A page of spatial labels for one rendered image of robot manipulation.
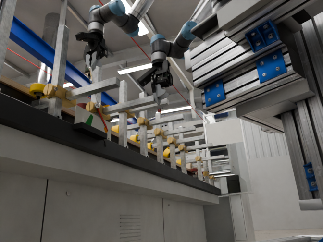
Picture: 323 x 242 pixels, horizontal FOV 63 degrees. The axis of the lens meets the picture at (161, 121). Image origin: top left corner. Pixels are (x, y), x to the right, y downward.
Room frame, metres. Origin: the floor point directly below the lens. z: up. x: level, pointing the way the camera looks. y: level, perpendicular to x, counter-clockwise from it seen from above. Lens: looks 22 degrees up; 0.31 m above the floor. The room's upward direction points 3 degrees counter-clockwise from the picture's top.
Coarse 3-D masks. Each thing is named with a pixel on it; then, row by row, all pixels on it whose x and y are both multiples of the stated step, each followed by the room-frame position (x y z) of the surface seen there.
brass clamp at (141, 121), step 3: (141, 117) 1.59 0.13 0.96; (144, 117) 1.60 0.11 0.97; (138, 120) 1.59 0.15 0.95; (141, 120) 1.59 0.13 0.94; (144, 120) 1.59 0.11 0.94; (147, 120) 1.63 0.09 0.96; (138, 123) 1.60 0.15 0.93; (141, 123) 1.59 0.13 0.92; (144, 123) 1.60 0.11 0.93; (147, 123) 1.63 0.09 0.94; (147, 126) 1.64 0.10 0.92; (150, 126) 1.67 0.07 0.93; (147, 129) 1.70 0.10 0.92; (150, 129) 1.70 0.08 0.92
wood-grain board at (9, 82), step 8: (0, 80) 0.91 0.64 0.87; (8, 80) 0.94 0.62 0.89; (16, 88) 0.98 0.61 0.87; (24, 88) 1.01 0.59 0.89; (32, 96) 1.06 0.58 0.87; (64, 112) 1.25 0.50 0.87; (72, 112) 1.29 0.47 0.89; (136, 144) 1.92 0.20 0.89; (152, 152) 2.18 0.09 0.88; (168, 160) 2.49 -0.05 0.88
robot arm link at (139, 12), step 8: (136, 0) 1.02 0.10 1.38; (144, 0) 1.01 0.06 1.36; (152, 0) 1.03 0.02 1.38; (136, 8) 1.02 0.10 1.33; (144, 8) 1.03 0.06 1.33; (128, 16) 1.03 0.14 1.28; (136, 16) 1.04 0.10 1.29; (128, 24) 1.05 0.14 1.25; (136, 24) 1.07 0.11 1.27; (128, 32) 1.09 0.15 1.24; (136, 32) 1.11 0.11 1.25
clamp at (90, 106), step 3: (90, 102) 1.13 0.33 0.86; (93, 102) 1.13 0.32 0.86; (87, 105) 1.14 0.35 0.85; (90, 105) 1.13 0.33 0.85; (93, 105) 1.12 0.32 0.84; (87, 108) 1.14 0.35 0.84; (90, 108) 1.13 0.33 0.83; (93, 108) 1.13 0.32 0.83; (99, 108) 1.16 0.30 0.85; (102, 108) 1.18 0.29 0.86; (90, 111) 1.14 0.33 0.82; (93, 111) 1.15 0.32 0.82; (96, 111) 1.14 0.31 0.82; (102, 111) 1.18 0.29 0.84; (102, 114) 1.19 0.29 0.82; (102, 117) 1.22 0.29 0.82; (105, 117) 1.22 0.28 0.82; (108, 117) 1.23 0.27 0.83
